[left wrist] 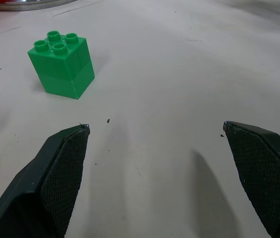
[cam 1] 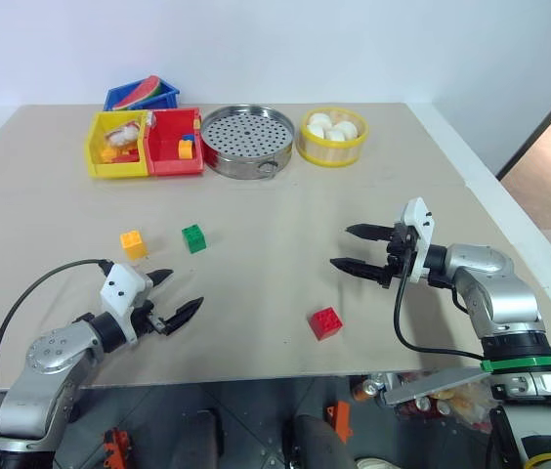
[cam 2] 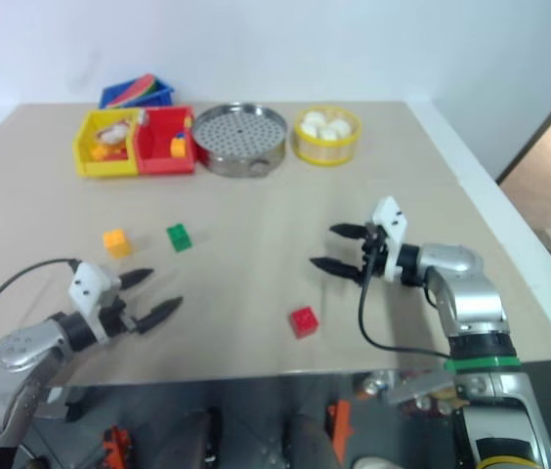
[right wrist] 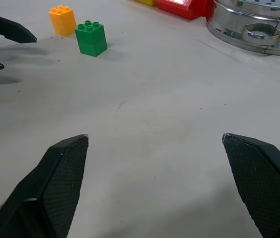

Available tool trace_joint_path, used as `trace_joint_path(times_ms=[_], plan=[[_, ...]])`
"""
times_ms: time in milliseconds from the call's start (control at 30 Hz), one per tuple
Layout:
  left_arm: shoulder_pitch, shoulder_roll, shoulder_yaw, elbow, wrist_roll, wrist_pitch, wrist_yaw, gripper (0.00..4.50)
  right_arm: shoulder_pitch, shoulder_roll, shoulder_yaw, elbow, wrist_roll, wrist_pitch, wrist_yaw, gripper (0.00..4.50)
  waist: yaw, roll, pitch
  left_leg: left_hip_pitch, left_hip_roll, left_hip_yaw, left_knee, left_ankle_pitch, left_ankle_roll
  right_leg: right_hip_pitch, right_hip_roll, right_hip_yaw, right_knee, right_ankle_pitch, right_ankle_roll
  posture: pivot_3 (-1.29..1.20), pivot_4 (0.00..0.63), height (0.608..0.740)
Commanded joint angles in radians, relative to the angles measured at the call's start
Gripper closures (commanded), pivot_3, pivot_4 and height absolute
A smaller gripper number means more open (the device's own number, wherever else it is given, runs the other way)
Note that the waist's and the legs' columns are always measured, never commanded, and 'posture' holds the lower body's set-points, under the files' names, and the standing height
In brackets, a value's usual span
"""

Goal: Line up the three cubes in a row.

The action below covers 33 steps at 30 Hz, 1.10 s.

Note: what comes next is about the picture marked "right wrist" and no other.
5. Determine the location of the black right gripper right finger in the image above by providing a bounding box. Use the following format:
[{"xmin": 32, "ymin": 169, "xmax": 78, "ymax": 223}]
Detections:
[{"xmin": 221, "ymin": 132, "xmax": 280, "ymax": 238}]

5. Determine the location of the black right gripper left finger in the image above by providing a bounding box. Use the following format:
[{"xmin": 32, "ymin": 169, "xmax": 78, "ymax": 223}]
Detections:
[{"xmin": 0, "ymin": 134, "xmax": 89, "ymax": 238}]

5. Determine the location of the orange toy brick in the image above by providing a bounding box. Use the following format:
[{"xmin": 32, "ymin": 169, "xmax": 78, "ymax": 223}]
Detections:
[{"xmin": 48, "ymin": 4, "xmax": 77, "ymax": 37}]

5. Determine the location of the green toy brick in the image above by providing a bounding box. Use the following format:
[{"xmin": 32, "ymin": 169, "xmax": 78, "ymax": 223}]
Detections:
[{"xmin": 74, "ymin": 20, "xmax": 108, "ymax": 58}]

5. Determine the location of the steel steamer pot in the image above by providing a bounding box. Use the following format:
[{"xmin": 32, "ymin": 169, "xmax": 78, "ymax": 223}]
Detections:
[{"xmin": 206, "ymin": 0, "xmax": 280, "ymax": 58}]

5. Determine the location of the red plastic bin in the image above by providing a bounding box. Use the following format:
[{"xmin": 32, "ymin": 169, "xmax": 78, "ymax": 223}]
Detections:
[{"xmin": 157, "ymin": 0, "xmax": 216, "ymax": 20}]

